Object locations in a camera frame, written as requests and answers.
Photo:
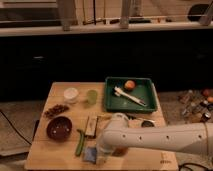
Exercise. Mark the metal cup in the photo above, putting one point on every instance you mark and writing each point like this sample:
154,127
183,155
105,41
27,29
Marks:
147,124

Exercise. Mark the orange plate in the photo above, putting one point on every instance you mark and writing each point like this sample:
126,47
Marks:
120,152

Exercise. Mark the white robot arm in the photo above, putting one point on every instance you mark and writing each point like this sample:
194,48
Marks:
196,138

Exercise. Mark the green cucumber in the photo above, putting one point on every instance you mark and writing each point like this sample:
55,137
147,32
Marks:
80,145

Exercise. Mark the wooden block with handle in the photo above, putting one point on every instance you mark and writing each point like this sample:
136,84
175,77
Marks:
91,126

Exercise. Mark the white cup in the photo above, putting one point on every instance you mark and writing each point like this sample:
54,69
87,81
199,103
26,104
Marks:
70,95

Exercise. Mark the orange fruit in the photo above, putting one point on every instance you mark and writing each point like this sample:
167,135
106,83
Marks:
129,85

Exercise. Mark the blue sponge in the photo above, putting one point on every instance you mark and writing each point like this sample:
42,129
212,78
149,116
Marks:
90,155

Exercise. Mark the spice bottles on floor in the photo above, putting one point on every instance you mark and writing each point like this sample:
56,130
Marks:
197,105

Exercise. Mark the purple bowl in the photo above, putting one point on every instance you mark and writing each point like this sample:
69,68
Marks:
59,129

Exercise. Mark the green tray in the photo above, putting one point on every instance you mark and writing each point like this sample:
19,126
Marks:
143,90

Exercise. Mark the brown grape bunch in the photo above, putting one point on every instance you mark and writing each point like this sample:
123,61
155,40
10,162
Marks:
55,110

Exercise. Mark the green cup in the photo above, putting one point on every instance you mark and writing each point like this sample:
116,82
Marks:
92,97

